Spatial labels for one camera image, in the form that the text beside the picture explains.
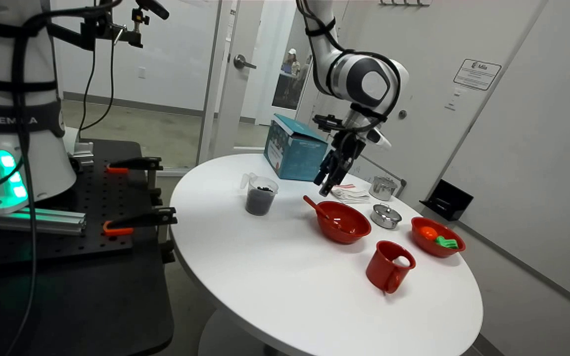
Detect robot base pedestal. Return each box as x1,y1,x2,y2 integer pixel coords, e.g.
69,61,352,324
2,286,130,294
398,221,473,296
0,0,77,215

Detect clear cup with dark contents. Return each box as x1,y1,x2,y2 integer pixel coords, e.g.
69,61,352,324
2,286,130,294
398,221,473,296
241,173,279,215

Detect black orange clamp upper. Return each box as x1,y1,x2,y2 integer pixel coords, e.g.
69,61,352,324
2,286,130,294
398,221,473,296
105,156,162,175

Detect black orange clamp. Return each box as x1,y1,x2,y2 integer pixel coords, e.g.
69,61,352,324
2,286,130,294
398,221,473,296
105,156,162,175
101,207,176,237

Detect black wall box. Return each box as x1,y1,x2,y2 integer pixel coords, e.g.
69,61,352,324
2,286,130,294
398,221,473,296
423,179,473,221

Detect clear plastic container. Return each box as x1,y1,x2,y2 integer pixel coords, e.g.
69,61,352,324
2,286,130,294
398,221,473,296
368,175,402,201

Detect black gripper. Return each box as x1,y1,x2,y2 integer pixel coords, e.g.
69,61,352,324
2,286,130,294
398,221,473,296
312,130,368,195

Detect red bowl with toy food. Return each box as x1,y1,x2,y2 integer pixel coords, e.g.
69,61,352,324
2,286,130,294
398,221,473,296
409,217,465,256

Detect red handled fork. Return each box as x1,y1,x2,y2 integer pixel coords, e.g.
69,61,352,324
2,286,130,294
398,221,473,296
303,195,328,219

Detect white round table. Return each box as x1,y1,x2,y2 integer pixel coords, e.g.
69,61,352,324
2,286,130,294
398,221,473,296
172,154,483,356

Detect door with handle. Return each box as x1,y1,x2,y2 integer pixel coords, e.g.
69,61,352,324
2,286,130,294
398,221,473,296
196,0,265,163

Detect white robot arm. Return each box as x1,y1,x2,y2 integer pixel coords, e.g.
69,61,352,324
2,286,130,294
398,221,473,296
295,0,409,195

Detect camera on tripod mount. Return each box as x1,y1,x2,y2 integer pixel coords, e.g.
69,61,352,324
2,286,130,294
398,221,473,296
75,0,172,49

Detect wall sign paper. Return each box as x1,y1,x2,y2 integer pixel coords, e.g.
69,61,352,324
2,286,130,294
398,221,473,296
453,59,501,90

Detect teal toy kitchen box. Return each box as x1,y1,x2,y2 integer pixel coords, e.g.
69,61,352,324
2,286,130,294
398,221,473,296
263,112,326,181

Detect small metal bowl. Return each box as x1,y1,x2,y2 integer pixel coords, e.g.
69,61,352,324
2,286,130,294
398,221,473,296
370,203,402,229

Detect black mounting cart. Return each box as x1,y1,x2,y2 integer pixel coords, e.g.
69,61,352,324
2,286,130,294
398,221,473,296
0,140,174,356

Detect red mug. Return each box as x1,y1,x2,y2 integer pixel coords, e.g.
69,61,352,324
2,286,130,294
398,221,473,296
366,241,415,292

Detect black orange clamp lower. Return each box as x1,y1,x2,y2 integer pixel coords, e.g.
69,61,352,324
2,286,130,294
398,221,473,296
101,207,176,237

